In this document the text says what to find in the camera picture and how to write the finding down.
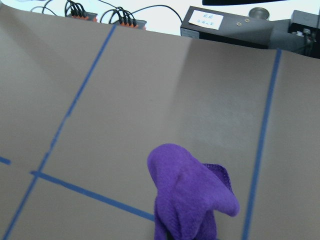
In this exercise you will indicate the purple towel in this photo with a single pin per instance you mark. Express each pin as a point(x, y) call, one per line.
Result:
point(188, 193)

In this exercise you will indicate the brown paper table cover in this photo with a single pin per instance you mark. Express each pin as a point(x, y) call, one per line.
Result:
point(82, 104)

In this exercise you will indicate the right orange black usb hub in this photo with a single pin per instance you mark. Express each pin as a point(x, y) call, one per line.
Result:
point(120, 17)

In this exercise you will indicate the orange black usb hub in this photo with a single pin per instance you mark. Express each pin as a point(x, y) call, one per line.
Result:
point(76, 10)
point(120, 17)

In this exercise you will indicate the left orange black usb hub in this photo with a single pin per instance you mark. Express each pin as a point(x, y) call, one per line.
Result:
point(76, 10)

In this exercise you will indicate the black computer box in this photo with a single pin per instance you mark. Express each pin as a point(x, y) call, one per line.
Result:
point(206, 24)

